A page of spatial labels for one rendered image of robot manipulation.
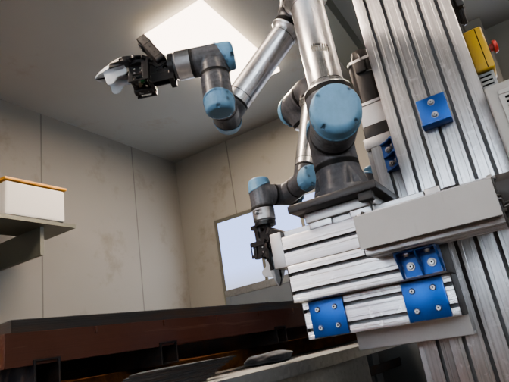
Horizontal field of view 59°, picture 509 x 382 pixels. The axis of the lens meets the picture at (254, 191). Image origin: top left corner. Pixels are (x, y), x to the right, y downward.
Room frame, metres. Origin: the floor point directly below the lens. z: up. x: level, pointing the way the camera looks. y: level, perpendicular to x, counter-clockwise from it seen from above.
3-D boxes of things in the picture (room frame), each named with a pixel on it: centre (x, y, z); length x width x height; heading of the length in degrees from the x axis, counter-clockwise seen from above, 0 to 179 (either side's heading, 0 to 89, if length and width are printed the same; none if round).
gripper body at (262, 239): (1.45, -0.01, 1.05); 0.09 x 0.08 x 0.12; 53
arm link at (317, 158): (1.09, -0.22, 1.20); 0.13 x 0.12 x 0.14; 177
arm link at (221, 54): (0.98, 0.05, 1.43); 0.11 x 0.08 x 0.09; 87
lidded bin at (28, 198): (3.25, 1.80, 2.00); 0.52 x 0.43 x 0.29; 151
